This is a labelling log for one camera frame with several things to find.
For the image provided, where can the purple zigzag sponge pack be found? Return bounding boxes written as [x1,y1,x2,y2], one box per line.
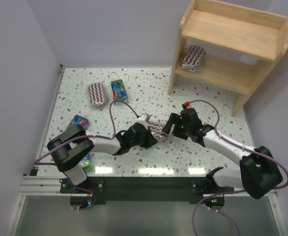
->
[181,45,206,73]
[148,121,167,141]
[88,83,107,107]

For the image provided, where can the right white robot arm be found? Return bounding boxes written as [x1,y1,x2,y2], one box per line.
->
[162,108,283,199]

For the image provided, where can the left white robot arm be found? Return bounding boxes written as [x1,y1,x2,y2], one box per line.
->
[47,122,157,185]

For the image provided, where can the wooden two-tier shelf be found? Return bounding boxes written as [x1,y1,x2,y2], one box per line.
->
[168,0,288,116]

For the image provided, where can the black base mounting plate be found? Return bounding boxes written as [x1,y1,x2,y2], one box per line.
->
[59,176,235,205]

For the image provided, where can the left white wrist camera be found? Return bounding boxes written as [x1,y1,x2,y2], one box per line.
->
[136,114,150,130]

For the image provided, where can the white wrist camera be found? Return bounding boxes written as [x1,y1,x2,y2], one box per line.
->
[136,114,150,130]
[182,101,190,110]

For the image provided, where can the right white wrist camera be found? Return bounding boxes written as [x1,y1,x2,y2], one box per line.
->
[182,101,190,110]

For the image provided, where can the aluminium frame rail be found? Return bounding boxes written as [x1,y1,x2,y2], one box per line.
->
[17,64,67,196]

